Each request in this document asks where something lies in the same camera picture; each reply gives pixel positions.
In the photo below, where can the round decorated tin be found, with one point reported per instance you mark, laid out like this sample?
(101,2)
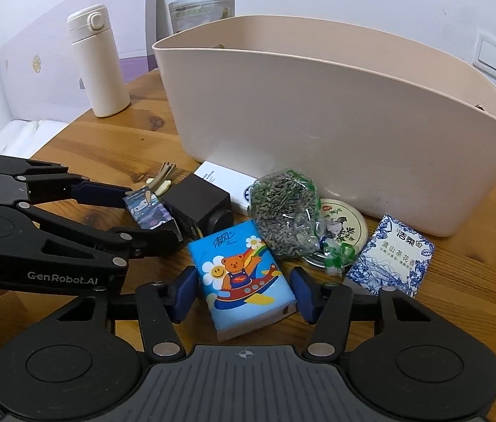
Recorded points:
(343,236)

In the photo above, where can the bag of dried herbs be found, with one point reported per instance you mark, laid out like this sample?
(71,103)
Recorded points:
(285,207)

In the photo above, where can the white wall switch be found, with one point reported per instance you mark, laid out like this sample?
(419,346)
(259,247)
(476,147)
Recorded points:
(485,54)

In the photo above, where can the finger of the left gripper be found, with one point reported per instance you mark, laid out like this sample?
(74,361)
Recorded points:
(47,182)
(61,242)

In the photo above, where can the banana chips bag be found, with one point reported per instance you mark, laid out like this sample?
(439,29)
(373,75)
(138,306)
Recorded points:
(185,14)

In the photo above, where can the blue cartoon tissue pack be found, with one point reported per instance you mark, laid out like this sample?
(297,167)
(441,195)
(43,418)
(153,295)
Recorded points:
(243,286)

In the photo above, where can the blue white soap box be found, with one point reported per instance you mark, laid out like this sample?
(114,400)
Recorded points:
(395,256)

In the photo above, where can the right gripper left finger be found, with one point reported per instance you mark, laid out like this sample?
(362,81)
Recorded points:
(159,307)

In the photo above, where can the black cube box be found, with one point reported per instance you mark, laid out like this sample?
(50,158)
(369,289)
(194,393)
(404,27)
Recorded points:
(199,207)

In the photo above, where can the small wooden hair clip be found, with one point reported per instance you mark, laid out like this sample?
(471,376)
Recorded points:
(161,182)

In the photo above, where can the lilac leaning board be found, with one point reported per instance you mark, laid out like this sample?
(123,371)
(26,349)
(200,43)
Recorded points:
(38,69)

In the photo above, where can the beige plastic storage bin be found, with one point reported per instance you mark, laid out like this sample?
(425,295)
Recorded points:
(384,123)

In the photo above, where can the small dark card box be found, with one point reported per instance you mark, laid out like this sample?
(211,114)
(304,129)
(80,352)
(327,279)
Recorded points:
(146,209)

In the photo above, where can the cream thermos bottle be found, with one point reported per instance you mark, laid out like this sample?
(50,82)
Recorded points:
(97,61)

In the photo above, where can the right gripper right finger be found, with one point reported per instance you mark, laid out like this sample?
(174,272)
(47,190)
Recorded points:
(326,307)

